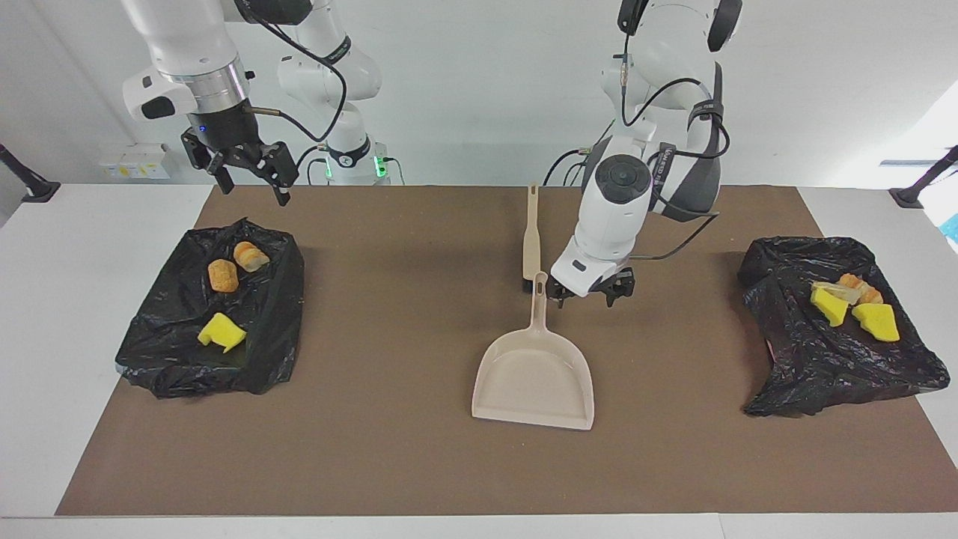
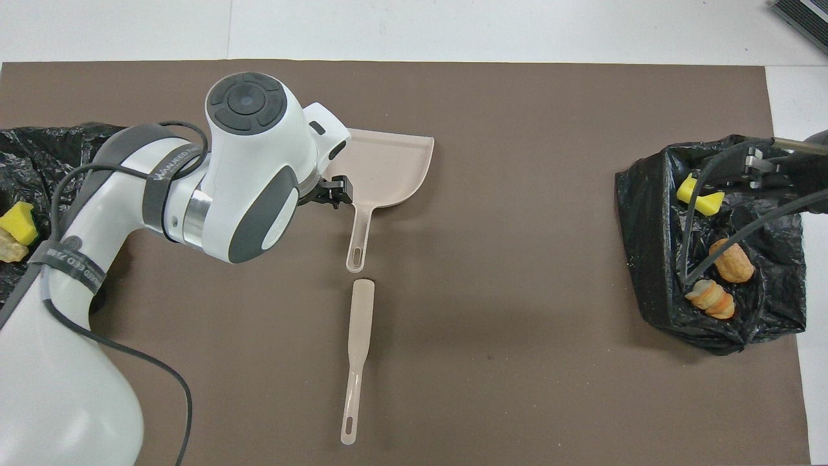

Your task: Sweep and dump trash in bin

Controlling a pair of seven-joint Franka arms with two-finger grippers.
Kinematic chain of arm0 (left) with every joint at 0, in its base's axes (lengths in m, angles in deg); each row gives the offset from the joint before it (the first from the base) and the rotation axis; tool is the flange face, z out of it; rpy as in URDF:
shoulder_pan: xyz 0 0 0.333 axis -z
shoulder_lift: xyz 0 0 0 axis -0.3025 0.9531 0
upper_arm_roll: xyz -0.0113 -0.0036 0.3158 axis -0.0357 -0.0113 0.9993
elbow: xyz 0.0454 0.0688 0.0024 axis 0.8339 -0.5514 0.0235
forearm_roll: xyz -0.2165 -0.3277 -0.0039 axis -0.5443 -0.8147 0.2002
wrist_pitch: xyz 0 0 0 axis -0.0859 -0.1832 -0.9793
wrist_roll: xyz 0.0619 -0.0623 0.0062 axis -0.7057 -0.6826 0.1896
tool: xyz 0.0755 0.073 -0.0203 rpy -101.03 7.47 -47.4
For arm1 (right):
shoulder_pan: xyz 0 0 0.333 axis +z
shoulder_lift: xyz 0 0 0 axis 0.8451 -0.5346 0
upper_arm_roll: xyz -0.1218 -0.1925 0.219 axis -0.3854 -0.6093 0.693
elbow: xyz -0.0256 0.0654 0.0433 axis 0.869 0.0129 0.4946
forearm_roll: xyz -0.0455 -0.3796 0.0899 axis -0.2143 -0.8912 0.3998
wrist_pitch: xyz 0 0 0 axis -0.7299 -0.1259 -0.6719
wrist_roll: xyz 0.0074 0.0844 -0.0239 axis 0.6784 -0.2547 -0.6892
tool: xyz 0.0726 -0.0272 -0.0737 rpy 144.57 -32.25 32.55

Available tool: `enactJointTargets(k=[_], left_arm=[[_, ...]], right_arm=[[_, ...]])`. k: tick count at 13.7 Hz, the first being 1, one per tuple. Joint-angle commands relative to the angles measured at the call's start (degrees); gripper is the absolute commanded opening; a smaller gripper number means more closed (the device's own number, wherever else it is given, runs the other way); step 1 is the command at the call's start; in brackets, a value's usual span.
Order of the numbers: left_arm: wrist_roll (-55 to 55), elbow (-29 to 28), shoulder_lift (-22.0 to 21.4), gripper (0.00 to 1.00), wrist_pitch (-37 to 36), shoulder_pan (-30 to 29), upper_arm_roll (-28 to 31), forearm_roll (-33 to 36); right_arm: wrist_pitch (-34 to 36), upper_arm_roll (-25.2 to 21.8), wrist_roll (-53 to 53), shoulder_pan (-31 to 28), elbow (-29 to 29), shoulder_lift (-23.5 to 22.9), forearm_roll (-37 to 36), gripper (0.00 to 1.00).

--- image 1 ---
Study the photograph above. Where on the pale bread-like chunk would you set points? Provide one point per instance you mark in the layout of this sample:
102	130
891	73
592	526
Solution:
251	256

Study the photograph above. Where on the white wall socket box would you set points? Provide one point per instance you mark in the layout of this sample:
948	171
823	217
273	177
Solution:
135	161

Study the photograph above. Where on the beige brush black bristles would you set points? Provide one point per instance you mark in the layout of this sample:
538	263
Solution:
531	247

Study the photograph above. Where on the orange-brown sponge chunk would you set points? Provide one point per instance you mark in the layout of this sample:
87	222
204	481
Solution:
222	275

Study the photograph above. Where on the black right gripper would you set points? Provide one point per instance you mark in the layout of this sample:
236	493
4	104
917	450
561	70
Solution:
232	135

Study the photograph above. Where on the white base box green light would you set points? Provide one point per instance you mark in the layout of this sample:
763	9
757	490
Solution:
381	165

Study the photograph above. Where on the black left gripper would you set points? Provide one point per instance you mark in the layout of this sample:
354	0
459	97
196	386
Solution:
591	288

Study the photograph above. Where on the tan beige stone chunk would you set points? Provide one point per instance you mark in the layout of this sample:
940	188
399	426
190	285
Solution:
852	281

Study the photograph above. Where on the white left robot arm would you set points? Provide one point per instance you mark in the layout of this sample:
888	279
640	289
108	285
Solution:
621	217

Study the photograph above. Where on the beige plastic dustpan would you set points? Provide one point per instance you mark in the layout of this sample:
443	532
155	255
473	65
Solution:
531	382

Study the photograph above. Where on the blue object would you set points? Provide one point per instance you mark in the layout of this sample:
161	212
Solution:
953	228

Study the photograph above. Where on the yellow sponge piece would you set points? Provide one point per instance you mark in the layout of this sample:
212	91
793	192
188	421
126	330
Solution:
221	332
829	308
877	323

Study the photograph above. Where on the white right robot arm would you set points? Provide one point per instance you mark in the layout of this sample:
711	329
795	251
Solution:
187	37

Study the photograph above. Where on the black camera stand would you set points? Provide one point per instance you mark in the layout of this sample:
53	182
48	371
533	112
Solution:
34	187
917	191

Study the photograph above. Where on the pale beige stone chunk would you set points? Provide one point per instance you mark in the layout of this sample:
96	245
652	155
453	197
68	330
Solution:
842	293

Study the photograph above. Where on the black bag lined bin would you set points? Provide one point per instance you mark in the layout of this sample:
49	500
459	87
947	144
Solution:
823	367
172	359

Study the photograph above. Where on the brown table mat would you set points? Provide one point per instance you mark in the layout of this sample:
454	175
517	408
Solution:
449	464

